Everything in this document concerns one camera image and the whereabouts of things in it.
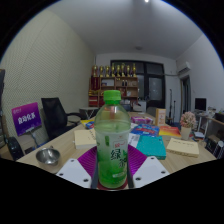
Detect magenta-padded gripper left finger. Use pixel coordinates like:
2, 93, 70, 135
55, 145, 100, 190

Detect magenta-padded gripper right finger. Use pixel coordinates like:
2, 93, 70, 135
126, 144, 170, 189

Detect green tea plastic bottle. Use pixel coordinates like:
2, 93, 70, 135
93, 89, 132, 190

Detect teal book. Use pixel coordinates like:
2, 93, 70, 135
135, 134, 167, 161

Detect small stainless steel cup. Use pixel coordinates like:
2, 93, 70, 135
35, 145, 62, 167

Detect pale yellow book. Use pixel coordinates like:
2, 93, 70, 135
73, 128, 98, 150
165, 137, 200, 158

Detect blue patterned book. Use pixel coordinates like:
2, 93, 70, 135
131, 123, 160, 137

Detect orange flat book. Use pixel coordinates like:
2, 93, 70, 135
158, 125, 182, 138

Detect pink packet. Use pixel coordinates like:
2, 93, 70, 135
130, 115, 154, 125

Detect upright orange box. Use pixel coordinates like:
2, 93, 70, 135
155, 107, 167, 127

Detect black office chair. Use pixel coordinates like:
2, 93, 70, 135
41, 97, 81, 139

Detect pink flowers in white pot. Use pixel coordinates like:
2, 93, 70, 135
179, 111, 197, 141

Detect small round side table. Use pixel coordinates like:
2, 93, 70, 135
79, 106, 100, 119

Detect black mesh chair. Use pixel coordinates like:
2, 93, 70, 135
6, 136, 25, 161

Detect purple sign on stand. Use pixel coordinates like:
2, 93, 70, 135
11, 101, 43, 137

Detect cluttered white-legged side desk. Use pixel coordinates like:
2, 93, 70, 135
194, 106, 224, 158

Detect black computer monitor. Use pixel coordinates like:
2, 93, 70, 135
194, 97, 208, 112

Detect dark glass door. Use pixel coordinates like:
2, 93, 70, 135
110, 59, 166, 109

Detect wooden shelf unit with trophies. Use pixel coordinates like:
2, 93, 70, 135
88, 63, 139, 108

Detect white wall air conditioner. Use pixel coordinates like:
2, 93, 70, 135
176, 61, 193, 75

